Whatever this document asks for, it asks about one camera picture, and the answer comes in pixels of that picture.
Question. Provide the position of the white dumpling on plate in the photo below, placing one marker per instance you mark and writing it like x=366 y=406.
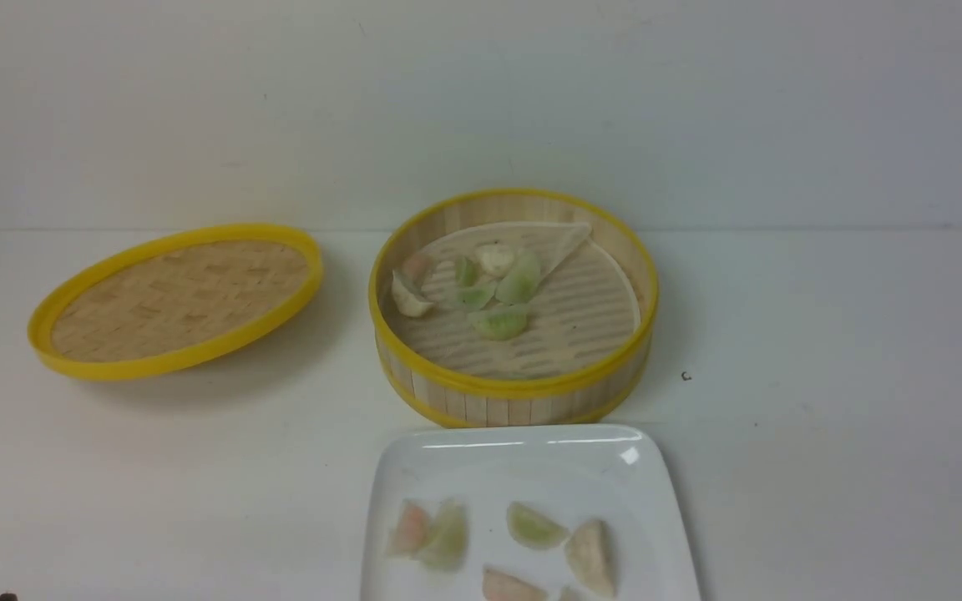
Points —
x=589 y=557

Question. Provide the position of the white square plate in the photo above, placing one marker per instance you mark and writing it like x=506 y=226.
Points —
x=569 y=474

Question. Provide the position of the pink dumpling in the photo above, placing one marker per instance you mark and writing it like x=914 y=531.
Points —
x=410 y=532
x=501 y=586
x=417 y=267

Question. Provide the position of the yellow-rimmed bamboo steamer basket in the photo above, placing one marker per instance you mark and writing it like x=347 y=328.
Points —
x=590 y=322

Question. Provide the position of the white dumpling in steamer top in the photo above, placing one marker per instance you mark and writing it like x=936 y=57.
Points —
x=495 y=259

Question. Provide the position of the white dumpling in steamer left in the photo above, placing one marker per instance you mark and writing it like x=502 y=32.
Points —
x=407 y=293

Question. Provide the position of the small green dumpling upper left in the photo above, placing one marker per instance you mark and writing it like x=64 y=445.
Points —
x=465 y=271

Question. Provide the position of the pink dumpling on plate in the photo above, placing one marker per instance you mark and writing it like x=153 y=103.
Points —
x=410 y=532

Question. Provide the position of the yellow-rimmed bamboo steamer lid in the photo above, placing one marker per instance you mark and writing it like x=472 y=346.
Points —
x=176 y=302

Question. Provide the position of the white dumpling in steamer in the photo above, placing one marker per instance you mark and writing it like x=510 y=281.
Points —
x=495 y=259
x=407 y=293

